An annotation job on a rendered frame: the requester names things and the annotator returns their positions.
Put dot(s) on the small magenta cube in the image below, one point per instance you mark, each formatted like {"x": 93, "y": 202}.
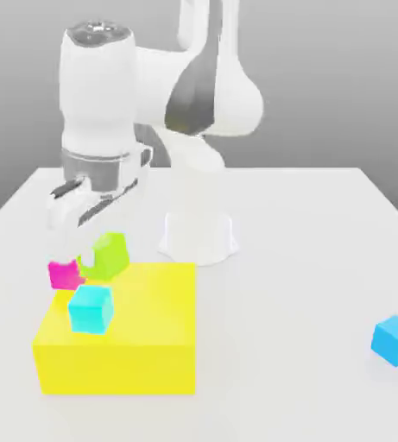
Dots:
{"x": 63, "y": 277}

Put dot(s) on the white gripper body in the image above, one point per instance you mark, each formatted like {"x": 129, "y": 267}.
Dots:
{"x": 112, "y": 214}

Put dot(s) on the large yellow box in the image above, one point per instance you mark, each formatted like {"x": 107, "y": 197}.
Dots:
{"x": 133, "y": 331}

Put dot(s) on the small cyan cube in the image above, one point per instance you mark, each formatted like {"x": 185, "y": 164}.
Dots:
{"x": 89, "y": 309}

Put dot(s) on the small blue cube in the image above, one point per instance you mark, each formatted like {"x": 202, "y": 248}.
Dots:
{"x": 395, "y": 340}

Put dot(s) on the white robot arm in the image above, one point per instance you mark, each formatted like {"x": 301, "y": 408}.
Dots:
{"x": 95, "y": 89}

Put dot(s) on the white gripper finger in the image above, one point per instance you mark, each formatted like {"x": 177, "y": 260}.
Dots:
{"x": 88, "y": 256}

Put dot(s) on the small lime green cube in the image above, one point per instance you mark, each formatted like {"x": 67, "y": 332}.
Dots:
{"x": 110, "y": 255}

